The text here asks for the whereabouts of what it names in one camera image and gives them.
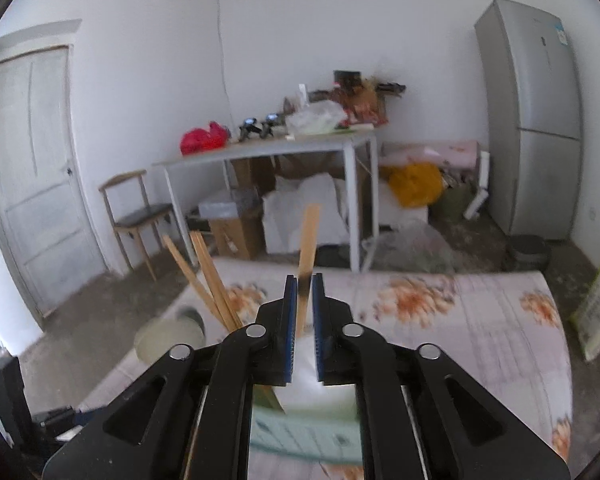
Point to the clear plastic sheet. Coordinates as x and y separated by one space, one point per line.
415 247

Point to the yellow bag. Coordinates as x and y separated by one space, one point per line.
415 185

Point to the teal star-cutout utensil holder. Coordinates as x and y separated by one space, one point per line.
305 435

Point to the silver refrigerator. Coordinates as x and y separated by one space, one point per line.
530 110

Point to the white narrow box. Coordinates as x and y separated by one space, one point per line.
481 180

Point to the long white table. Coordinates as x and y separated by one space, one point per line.
280 147

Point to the cardboard box under table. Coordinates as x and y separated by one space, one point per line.
237 237

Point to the clear plastic storage box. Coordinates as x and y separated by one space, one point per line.
225 207

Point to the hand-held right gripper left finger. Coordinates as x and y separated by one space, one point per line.
290 340

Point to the floral checked tablecloth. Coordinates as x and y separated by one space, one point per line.
455 335

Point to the metal bowl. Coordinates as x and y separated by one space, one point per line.
527 252

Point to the wooden chair with dark seat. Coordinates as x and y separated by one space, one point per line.
140 215

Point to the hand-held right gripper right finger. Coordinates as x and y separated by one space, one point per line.
320 352

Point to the white sack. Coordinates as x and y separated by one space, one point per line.
285 220

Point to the white panelled door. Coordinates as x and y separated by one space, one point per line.
35 160

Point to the red plastic bag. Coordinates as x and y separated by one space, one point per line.
202 140

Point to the white plastic bag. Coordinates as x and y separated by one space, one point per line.
315 117

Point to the pile of brown boxes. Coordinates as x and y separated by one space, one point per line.
365 100

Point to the black device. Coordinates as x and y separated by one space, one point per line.
250 128
270 125

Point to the clear bottle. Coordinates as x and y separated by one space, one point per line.
302 96

